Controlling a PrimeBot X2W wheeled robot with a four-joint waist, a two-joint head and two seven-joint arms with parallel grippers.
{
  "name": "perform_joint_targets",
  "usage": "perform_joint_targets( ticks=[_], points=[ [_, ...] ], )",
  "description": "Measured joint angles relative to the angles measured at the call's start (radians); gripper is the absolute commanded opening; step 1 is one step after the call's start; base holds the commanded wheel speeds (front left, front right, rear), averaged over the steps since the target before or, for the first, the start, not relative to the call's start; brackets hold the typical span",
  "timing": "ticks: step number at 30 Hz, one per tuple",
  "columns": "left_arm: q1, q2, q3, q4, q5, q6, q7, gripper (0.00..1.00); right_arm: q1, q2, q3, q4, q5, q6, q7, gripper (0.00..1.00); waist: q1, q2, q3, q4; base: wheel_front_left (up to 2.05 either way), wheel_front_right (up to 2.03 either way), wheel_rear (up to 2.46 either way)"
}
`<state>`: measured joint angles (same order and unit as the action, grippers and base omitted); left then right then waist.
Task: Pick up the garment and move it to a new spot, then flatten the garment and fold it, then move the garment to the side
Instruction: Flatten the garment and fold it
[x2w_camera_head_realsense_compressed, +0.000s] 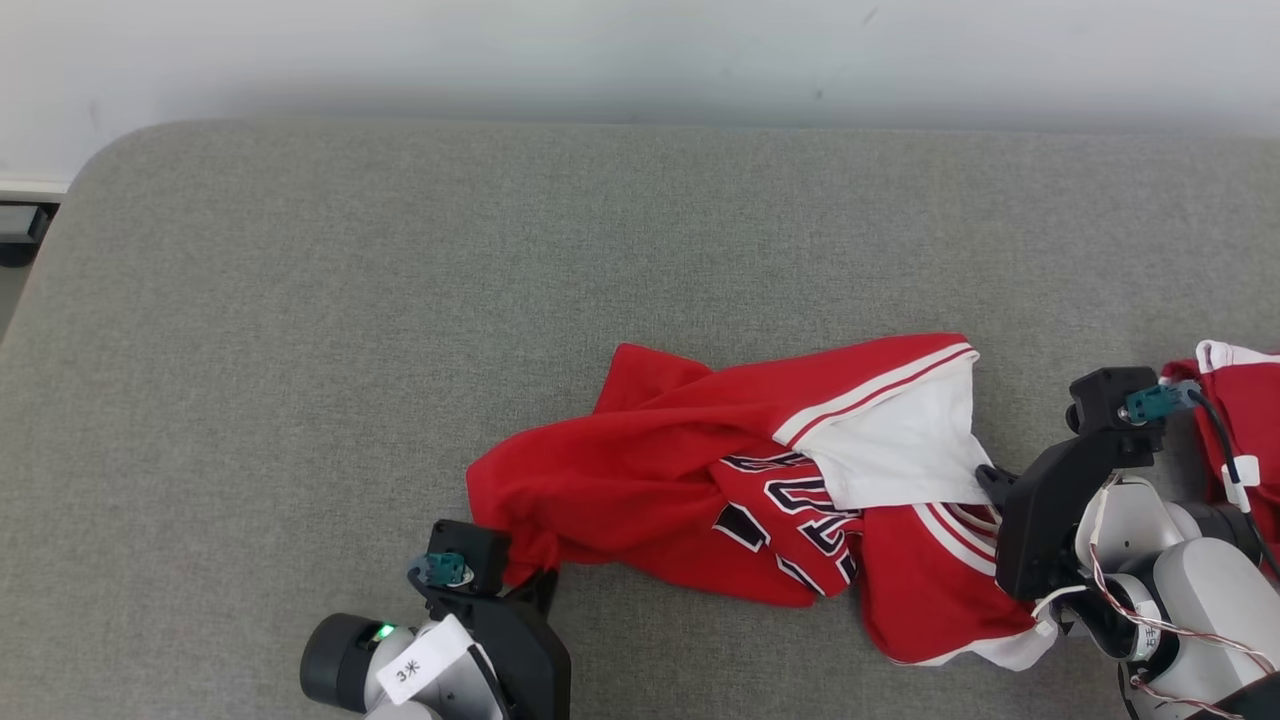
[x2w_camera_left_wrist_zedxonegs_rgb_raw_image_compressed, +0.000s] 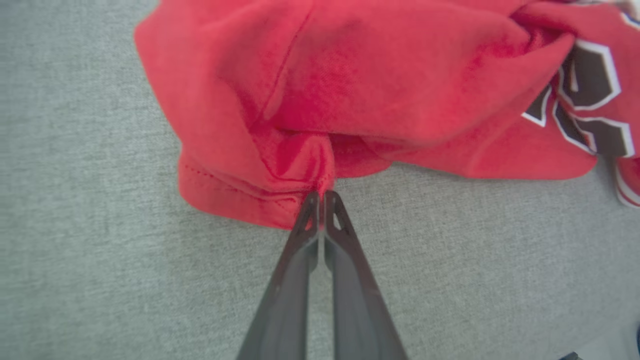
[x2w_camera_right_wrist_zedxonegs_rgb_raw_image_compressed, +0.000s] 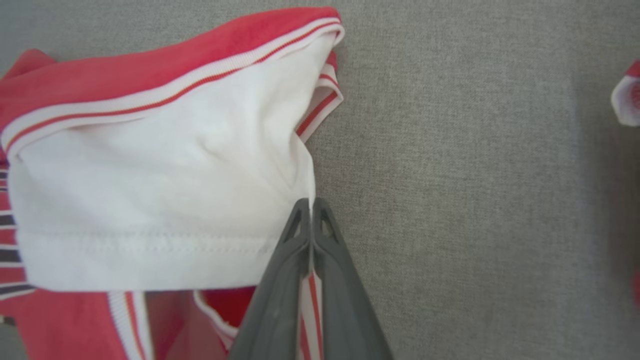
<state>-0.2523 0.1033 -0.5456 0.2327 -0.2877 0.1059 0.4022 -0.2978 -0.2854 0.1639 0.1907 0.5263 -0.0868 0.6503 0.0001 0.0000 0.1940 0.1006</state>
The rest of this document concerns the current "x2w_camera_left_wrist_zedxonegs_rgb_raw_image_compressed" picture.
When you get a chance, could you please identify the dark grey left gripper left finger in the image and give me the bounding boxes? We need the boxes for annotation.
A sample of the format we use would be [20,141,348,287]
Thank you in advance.
[236,191,321,360]

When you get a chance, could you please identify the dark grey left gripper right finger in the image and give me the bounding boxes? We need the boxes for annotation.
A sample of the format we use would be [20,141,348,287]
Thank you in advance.
[324,191,408,360]

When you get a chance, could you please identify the red jersey with white sleeves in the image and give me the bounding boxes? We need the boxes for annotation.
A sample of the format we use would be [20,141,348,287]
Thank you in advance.
[134,0,640,231]

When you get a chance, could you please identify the grey fabric sofa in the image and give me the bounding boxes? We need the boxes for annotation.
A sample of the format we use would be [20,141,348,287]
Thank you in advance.
[0,0,640,360]

